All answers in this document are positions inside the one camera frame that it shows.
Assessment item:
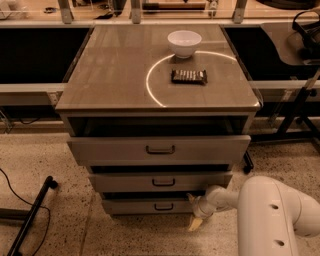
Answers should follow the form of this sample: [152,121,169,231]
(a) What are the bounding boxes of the dark snack bar packet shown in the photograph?
[171,70,207,85]

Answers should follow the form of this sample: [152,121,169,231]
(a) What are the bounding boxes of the black cabinet caster wheel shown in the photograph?
[243,152,254,174]

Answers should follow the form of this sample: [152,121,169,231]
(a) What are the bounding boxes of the black tripod stand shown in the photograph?
[251,68,320,143]

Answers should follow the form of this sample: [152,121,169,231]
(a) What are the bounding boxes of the grey drawer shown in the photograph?
[102,198,192,215]
[89,172,232,193]
[68,135,250,166]

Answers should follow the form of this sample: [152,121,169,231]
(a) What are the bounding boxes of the black floor stand bar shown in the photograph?
[7,176,58,256]

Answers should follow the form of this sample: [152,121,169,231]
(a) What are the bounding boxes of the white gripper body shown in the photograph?
[192,196,214,219]

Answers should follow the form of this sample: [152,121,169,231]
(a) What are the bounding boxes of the white ceramic bowl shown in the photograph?
[167,30,202,59]

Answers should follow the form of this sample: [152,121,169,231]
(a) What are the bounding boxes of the black headphones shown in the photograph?
[292,10,320,59]

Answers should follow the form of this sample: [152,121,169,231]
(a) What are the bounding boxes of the grey drawer cabinet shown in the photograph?
[56,25,260,201]

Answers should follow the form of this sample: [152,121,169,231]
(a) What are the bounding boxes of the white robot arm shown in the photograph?
[187,176,320,256]

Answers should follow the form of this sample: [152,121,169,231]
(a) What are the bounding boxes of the black floor cable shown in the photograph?
[0,168,52,256]

